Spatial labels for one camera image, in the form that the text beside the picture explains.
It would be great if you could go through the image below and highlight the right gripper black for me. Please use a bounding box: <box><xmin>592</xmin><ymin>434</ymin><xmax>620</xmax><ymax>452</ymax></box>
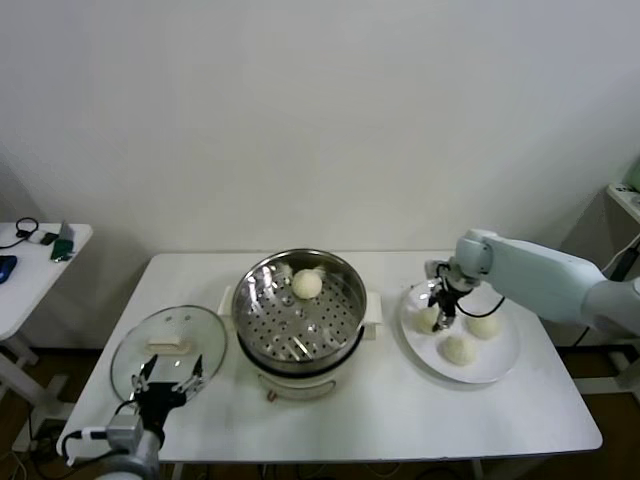
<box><xmin>427</xmin><ymin>284</ymin><xmax>465</xmax><ymax>334</ymax></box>

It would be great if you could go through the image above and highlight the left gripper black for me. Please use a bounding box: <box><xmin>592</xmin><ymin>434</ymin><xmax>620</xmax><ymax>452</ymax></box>
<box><xmin>130</xmin><ymin>353</ymin><xmax>205</xmax><ymax>436</ymax></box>

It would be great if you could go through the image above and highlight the white steamed baozi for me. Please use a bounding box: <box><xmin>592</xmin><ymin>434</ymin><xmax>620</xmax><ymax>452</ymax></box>
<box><xmin>415</xmin><ymin>307</ymin><xmax>441</xmax><ymax>335</ymax></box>
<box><xmin>439</xmin><ymin>334</ymin><xmax>480</xmax><ymax>367</ymax></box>
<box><xmin>466</xmin><ymin>314</ymin><xmax>501</xmax><ymax>341</ymax></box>
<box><xmin>291</xmin><ymin>268</ymin><xmax>324</xmax><ymax>301</ymax></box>

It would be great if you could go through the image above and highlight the glass pot lid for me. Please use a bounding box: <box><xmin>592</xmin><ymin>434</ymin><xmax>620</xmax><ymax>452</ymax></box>
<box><xmin>110</xmin><ymin>304</ymin><xmax>229</xmax><ymax>406</ymax></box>

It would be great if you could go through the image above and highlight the stainless steel steamer basket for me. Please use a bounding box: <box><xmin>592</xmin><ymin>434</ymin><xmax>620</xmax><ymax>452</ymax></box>
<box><xmin>218</xmin><ymin>248</ymin><xmax>384</xmax><ymax>375</ymax></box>

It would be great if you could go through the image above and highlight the white round plate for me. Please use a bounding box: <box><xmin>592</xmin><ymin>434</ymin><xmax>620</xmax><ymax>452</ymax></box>
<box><xmin>399</xmin><ymin>279</ymin><xmax>521</xmax><ymax>385</ymax></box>

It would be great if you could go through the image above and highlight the white electric pot base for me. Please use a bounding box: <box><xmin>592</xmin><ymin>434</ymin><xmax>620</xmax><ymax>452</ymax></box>
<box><xmin>227</xmin><ymin>319</ymin><xmax>382</xmax><ymax>403</ymax></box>

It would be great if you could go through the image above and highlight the white side table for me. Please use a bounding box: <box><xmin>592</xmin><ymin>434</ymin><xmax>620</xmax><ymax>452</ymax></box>
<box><xmin>0</xmin><ymin>222</ymin><xmax>95</xmax><ymax>416</ymax></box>

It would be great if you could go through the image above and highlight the green object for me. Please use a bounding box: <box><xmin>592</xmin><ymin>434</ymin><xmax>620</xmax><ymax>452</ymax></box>
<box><xmin>50</xmin><ymin>238</ymin><xmax>76</xmax><ymax>264</ymax></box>

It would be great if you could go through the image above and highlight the pale green appliance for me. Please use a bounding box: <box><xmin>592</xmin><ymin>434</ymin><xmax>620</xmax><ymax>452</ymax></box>
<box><xmin>624</xmin><ymin>155</ymin><xmax>640</xmax><ymax>194</ymax></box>

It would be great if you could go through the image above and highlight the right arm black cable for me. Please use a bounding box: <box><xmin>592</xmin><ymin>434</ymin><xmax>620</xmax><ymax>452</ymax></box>
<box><xmin>455</xmin><ymin>294</ymin><xmax>506</xmax><ymax>320</ymax></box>

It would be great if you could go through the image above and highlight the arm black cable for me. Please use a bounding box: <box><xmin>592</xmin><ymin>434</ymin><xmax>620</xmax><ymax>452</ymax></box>
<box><xmin>455</xmin><ymin>294</ymin><xmax>506</xmax><ymax>320</ymax></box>
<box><xmin>58</xmin><ymin>402</ymin><xmax>139</xmax><ymax>467</ymax></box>

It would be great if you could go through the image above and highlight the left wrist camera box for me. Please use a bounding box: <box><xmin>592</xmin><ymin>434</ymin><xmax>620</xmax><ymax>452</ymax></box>
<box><xmin>106</xmin><ymin>413</ymin><xmax>145</xmax><ymax>450</ymax></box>

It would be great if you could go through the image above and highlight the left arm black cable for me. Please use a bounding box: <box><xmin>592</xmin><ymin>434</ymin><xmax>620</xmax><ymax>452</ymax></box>
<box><xmin>58</xmin><ymin>402</ymin><xmax>139</xmax><ymax>467</ymax></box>

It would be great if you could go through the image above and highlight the white hanging cable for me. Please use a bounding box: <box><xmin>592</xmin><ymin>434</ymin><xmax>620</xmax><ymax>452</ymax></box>
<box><xmin>599</xmin><ymin>239</ymin><xmax>635</xmax><ymax>275</ymax></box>

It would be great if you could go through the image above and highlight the black power adapter with cable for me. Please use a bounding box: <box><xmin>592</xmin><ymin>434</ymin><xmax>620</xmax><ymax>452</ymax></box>
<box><xmin>571</xmin><ymin>247</ymin><xmax>640</xmax><ymax>347</ymax></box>

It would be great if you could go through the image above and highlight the black looped cable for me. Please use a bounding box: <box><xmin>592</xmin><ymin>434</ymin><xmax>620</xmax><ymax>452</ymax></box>
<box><xmin>0</xmin><ymin>217</ymin><xmax>41</xmax><ymax>250</ymax></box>

